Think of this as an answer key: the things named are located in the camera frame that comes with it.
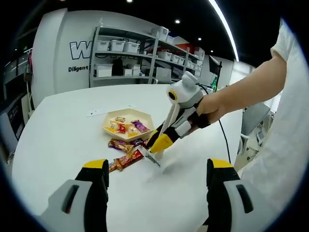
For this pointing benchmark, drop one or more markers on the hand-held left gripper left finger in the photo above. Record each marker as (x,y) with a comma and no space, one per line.
(56,210)

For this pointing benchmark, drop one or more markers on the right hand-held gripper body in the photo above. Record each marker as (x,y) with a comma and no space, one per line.
(186,93)

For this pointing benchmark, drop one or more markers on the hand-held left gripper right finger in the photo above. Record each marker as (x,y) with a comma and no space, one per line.
(216,205)

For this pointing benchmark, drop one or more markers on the dark purple food packet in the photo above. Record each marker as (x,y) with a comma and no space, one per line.
(137,142)

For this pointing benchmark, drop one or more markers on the white food tongs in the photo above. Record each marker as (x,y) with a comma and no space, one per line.
(170,117)

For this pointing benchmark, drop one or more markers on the brown food packet purple label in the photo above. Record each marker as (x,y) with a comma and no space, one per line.
(140,126)

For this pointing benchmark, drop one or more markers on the clear food packet grey contents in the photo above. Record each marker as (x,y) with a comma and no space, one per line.
(152,158)

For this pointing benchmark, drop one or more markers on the yellow clear food packet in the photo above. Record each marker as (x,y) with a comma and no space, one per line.
(113,126)
(132,130)

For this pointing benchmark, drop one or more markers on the brown food packet red label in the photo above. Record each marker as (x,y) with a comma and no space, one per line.
(128,159)

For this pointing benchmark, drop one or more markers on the small red food packet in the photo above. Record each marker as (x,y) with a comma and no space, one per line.
(122,128)

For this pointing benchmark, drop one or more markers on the beige hexagonal container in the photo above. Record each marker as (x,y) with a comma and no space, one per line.
(129,113)

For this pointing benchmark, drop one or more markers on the gold purple food packet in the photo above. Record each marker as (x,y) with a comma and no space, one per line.
(118,145)

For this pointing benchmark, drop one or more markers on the person's right hand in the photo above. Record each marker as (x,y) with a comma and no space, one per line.
(211,107)

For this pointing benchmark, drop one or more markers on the grey panel board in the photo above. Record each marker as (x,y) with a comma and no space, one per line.
(163,75)

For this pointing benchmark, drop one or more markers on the green bottle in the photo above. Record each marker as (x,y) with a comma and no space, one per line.
(214,83)

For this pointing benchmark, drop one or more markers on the black monitor on stand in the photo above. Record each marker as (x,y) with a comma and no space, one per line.
(213,64)

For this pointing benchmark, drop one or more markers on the white flat strip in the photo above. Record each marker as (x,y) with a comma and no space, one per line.
(96,112)

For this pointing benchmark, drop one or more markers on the grey metal shelf rack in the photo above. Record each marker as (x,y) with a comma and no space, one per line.
(116,77)

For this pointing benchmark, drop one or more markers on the round ceiling spotlights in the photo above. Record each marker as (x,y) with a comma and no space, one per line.
(177,21)

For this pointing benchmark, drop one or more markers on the grey office chair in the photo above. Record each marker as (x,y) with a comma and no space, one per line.
(256,116)

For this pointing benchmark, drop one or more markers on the black bag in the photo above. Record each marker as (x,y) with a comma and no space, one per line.
(117,67)

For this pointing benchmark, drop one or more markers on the long ceiling light strip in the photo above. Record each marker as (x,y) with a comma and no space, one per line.
(223,19)

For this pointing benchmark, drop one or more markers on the row of white storage bins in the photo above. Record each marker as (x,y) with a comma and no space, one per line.
(117,45)

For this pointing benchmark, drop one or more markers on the large white box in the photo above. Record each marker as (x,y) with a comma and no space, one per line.
(103,71)

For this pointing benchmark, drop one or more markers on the person in white shirt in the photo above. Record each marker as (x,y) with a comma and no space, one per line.
(285,135)

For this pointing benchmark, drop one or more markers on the black equipment cabinet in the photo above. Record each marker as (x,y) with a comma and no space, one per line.
(13,118)

